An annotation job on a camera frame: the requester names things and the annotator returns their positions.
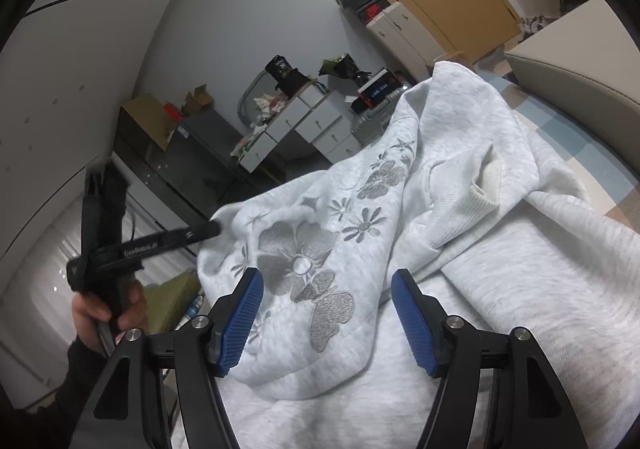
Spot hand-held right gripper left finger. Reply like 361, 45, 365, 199
67, 267, 265, 449

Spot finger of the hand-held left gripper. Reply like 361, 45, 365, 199
165, 220, 222, 251

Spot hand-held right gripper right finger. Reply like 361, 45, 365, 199
390, 268, 588, 449

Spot white embroidered hoodie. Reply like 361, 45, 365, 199
172, 60, 640, 449

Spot person's left forearm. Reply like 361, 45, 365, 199
30, 336, 118, 449

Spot person's left hand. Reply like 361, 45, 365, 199
70, 279, 149, 356

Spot olive green bag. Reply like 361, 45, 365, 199
144, 271, 202, 330

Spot white curtain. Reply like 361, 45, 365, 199
0, 209, 116, 410

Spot dark grey refrigerator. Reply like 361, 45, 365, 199
112, 108, 281, 220

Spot dark wardrobe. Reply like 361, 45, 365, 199
107, 94, 201, 260

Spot open cardboard box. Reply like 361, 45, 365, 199
181, 85, 215, 117

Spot pile of desk clutter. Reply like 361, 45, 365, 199
232, 92, 291, 160

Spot oval mirror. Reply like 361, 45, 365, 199
236, 70, 273, 122

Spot white drawer desk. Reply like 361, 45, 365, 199
239, 84, 363, 175

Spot tall black box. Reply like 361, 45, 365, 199
265, 55, 313, 97

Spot silver suitcase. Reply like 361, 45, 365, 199
350, 82, 416, 147

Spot dark green bouquet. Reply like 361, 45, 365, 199
320, 54, 361, 80

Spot black red shoe box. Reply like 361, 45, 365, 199
350, 68, 401, 110

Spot checkered blanket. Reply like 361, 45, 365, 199
480, 69, 640, 230

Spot small black red box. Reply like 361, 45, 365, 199
356, 0, 392, 26

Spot white cabinet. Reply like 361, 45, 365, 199
366, 2, 441, 85

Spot patterned sneakers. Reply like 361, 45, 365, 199
520, 16, 551, 35

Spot beige bed frame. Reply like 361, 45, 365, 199
504, 0, 640, 112

